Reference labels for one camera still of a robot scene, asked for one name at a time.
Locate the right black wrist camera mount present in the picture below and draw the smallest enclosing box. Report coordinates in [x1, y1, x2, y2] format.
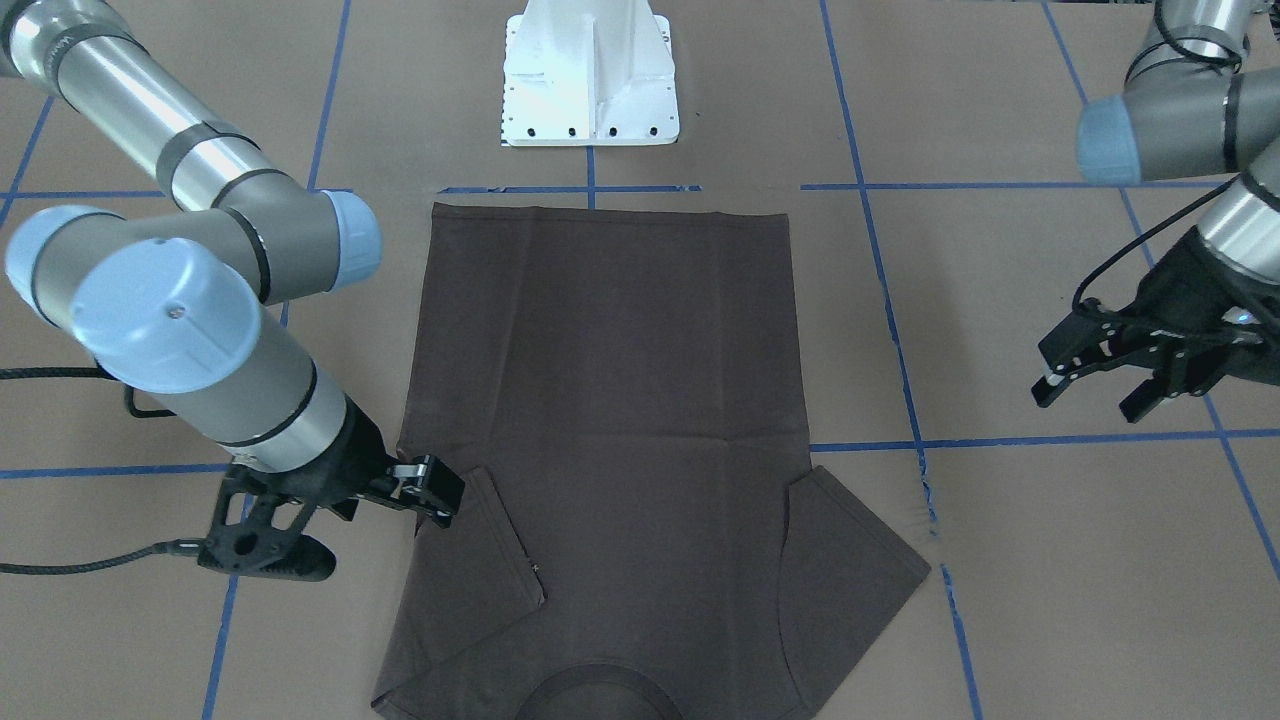
[196, 462, 337, 582]

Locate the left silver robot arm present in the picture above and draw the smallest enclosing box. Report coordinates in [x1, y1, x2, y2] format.
[1032, 1, 1279, 423]

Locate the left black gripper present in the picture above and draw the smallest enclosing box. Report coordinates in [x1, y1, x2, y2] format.
[1030, 228, 1279, 424]

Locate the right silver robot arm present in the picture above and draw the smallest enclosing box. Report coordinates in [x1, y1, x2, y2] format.
[3, 1, 463, 527]

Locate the dark brown t-shirt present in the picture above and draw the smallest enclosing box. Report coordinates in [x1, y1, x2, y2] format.
[371, 204, 931, 719]

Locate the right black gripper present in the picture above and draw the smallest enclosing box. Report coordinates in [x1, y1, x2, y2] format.
[270, 400, 465, 529]

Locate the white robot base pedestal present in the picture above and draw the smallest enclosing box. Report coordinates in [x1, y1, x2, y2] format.
[500, 1, 681, 147]

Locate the black braided cable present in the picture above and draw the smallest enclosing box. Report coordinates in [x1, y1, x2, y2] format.
[0, 366, 216, 577]

